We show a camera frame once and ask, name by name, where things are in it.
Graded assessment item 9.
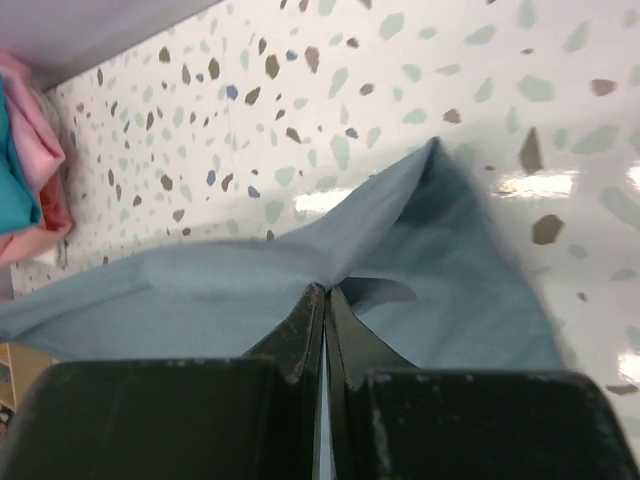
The salmon folded t-shirt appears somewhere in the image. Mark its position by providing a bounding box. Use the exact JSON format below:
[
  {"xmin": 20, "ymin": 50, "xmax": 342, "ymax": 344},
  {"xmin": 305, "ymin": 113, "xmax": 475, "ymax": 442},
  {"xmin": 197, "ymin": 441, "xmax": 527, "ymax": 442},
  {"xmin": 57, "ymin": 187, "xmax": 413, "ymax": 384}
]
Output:
[{"xmin": 39, "ymin": 172, "xmax": 74, "ymax": 239}]

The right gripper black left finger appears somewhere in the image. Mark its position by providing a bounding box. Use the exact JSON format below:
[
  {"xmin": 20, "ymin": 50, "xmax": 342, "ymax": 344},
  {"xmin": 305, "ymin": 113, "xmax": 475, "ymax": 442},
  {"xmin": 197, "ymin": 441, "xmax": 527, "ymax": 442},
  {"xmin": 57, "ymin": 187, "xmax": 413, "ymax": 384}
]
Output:
[{"xmin": 1, "ymin": 285, "xmax": 324, "ymax": 479}]

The grey-blue t-shirt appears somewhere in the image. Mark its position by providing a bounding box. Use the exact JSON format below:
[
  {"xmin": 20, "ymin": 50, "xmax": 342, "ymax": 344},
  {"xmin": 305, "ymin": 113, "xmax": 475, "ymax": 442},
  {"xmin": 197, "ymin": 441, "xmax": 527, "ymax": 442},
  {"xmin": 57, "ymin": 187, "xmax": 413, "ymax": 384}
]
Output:
[{"xmin": 0, "ymin": 135, "xmax": 564, "ymax": 480}]

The wooden compartment organizer tray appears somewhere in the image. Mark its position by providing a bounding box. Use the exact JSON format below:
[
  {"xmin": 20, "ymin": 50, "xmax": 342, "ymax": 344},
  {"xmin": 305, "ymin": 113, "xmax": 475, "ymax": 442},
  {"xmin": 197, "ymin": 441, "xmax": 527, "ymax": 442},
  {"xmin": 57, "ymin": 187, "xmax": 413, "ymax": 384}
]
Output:
[{"xmin": 0, "ymin": 343, "xmax": 55, "ymax": 441}]

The light pink folded t-shirt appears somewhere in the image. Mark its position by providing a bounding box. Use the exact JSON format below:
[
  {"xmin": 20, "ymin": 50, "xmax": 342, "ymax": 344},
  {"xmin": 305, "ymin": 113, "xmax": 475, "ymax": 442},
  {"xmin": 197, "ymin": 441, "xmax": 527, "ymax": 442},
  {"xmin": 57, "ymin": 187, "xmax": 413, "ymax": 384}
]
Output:
[{"xmin": 0, "ymin": 49, "xmax": 67, "ymax": 266}]

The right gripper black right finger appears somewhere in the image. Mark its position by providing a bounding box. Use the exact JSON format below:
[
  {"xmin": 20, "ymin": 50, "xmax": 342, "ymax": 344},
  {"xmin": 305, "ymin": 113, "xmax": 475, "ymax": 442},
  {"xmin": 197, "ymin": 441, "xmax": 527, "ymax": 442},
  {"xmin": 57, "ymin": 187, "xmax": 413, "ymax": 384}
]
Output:
[{"xmin": 325, "ymin": 289, "xmax": 639, "ymax": 479}]

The teal folded t-shirt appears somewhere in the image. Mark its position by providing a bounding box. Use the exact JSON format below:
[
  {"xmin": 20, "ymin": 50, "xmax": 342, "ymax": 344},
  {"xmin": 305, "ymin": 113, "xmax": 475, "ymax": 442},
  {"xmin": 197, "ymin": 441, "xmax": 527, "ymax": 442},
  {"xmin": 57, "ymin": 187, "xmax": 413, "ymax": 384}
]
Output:
[{"xmin": 1, "ymin": 77, "xmax": 42, "ymax": 235}]

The white folded t-shirt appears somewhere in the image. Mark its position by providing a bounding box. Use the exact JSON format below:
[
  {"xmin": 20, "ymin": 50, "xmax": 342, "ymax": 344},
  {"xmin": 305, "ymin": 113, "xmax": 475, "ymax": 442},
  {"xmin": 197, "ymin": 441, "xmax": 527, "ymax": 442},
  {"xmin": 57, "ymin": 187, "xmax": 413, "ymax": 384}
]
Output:
[{"xmin": 31, "ymin": 88, "xmax": 61, "ymax": 140}]

